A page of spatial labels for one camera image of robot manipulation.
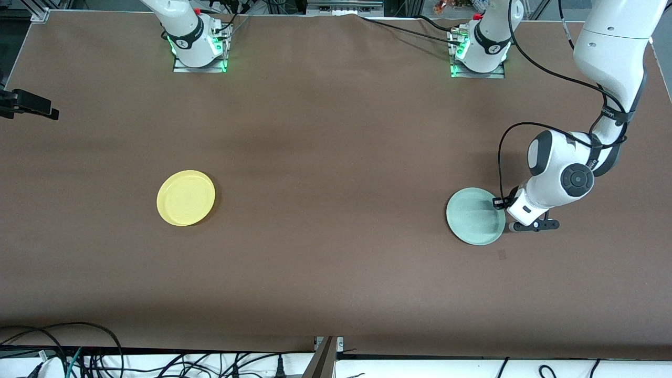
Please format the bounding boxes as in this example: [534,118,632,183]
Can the pale green round plate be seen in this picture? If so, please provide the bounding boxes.
[446,187,506,246]

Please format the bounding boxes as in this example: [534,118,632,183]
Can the aluminium profile beam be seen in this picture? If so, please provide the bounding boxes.
[302,336,339,378]

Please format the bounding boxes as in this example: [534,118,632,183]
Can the teal cable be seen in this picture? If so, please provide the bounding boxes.
[66,346,83,378]

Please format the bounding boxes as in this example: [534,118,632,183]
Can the short black table cable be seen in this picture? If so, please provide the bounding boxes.
[415,15,458,34]

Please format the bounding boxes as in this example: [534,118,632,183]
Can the long black table cable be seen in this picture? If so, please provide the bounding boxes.
[359,15,463,47]

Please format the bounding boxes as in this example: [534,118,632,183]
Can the small metal corner bracket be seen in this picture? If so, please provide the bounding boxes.
[314,336,344,353]

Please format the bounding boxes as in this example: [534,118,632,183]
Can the silver rail with sockets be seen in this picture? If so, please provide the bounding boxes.
[306,0,385,16]

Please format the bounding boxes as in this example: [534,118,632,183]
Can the brown table cover mat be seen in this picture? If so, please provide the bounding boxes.
[0,9,672,363]

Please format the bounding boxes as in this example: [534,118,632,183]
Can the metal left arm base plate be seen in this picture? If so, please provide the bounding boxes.
[450,31,506,79]

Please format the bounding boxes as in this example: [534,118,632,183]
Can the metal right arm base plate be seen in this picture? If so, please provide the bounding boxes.
[173,24,227,73]

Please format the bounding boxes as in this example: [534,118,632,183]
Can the yellow round plate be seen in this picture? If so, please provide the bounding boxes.
[156,170,216,227]

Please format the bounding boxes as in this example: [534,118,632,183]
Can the black looped floor cable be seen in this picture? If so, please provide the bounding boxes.
[0,322,124,378]

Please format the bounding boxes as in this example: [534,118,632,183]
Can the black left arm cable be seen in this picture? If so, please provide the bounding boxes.
[496,0,628,208]

